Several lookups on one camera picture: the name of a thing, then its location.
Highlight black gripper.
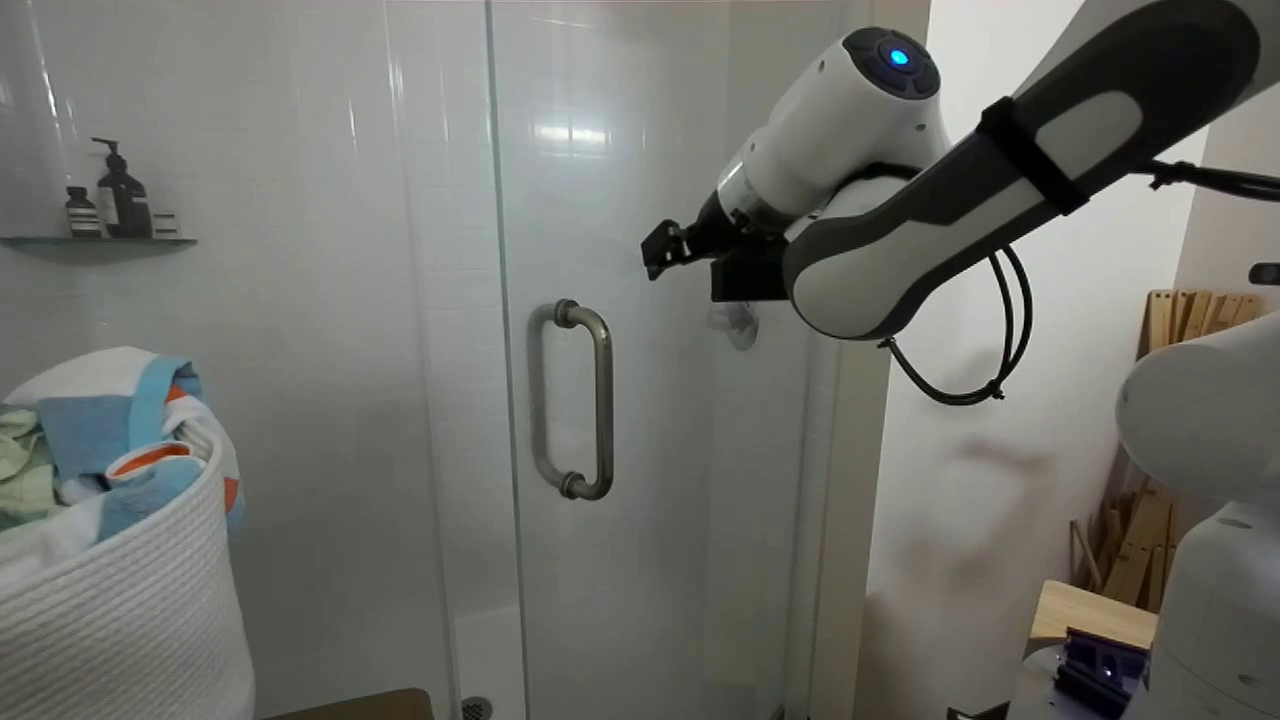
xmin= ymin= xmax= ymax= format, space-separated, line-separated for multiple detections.
xmin=635 ymin=193 xmax=752 ymax=284

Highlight chrome door handle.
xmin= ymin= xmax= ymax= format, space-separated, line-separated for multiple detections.
xmin=523 ymin=295 xmax=621 ymax=506

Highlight glass shower door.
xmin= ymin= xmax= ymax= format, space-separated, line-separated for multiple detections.
xmin=480 ymin=0 xmax=857 ymax=720

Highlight chrome shower valve knob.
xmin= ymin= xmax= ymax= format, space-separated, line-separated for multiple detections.
xmin=708 ymin=301 xmax=764 ymax=357

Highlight fixed glass shower panel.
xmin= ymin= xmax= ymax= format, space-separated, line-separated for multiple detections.
xmin=0 ymin=0 xmax=465 ymax=720

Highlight dark pump bottle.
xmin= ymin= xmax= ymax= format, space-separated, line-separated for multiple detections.
xmin=88 ymin=133 xmax=157 ymax=243

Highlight leaning wooden planks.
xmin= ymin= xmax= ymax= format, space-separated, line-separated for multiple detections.
xmin=1063 ymin=289 xmax=1271 ymax=612

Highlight light wood block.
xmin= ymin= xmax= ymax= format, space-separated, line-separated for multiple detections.
xmin=1023 ymin=574 xmax=1165 ymax=655

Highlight brown wooden stool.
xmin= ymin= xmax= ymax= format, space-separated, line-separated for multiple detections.
xmin=270 ymin=682 xmax=439 ymax=720

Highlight small dark-lidded jar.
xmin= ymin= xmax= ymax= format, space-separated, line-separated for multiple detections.
xmin=60 ymin=185 xmax=108 ymax=243

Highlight blue white orange towel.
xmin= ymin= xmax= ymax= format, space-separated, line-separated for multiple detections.
xmin=0 ymin=342 xmax=248 ymax=544

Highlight blue clamp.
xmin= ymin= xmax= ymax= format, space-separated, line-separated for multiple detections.
xmin=1048 ymin=622 xmax=1153 ymax=720

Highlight white woven laundry basket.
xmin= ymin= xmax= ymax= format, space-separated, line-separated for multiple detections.
xmin=0 ymin=394 xmax=259 ymax=720

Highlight pale green cloth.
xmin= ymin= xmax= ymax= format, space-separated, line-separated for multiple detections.
xmin=0 ymin=405 xmax=66 ymax=530

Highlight dark wall shelf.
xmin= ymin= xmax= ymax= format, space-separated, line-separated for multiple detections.
xmin=0 ymin=230 xmax=205 ymax=262

